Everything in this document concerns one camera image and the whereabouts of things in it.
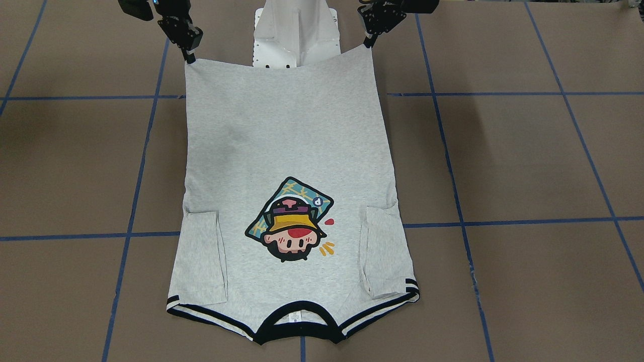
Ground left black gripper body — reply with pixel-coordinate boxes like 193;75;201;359
357;1;440;35

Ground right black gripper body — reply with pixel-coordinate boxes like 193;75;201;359
119;1;203;51

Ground grey cartoon print t-shirt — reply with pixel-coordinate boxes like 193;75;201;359
166;45;420;344

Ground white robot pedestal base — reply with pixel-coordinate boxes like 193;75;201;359
252;1;341;69

